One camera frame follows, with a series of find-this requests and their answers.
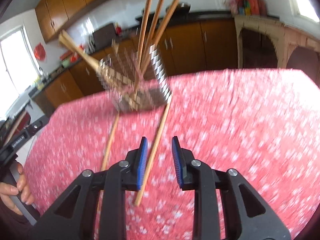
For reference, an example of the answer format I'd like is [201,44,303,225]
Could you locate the red bag of goods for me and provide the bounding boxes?
[230,0,267,15]

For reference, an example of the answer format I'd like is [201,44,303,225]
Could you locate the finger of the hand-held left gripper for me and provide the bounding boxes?
[24,119,48,138]

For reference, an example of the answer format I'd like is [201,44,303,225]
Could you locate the person's left hand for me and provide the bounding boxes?
[0,162,35,217]

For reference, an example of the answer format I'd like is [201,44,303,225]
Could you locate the black wok with lid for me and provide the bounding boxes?
[166,2,190,14]

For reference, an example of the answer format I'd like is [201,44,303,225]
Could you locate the metal wire chopstick holder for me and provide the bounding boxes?
[96,44,173,113]

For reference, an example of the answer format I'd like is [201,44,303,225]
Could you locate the green basin with red lid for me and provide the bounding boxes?
[60,51,83,68]

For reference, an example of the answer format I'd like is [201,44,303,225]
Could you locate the black kitchen countertop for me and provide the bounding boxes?
[27,10,234,98]

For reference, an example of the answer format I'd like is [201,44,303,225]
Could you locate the concrete arched counter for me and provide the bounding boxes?
[234,14,320,70]

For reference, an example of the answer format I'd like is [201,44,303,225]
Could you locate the large kitchen window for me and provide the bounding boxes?
[0,25,42,110]

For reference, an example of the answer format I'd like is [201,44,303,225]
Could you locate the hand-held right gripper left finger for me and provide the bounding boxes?
[30,136,148,240]

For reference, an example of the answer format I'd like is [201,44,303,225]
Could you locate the person's left forearm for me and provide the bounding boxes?
[0,205,38,240]

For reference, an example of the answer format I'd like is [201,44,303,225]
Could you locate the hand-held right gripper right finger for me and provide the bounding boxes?
[171,136,292,240]

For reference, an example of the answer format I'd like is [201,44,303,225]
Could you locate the wooden base cabinets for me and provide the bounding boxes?
[32,17,238,110]

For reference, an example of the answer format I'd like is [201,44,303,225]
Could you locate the small bright window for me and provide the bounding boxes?
[290,0,320,22]

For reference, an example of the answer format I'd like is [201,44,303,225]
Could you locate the dark brown box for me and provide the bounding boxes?
[92,23,118,49]

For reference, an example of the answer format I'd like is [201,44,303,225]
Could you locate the red floral tablecloth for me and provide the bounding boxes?
[24,67,320,240]

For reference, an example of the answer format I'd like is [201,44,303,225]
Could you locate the wooden wall cabinets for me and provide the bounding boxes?
[35,0,123,43]

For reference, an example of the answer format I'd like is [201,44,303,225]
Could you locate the red plastic bag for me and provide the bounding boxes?
[34,42,48,62]

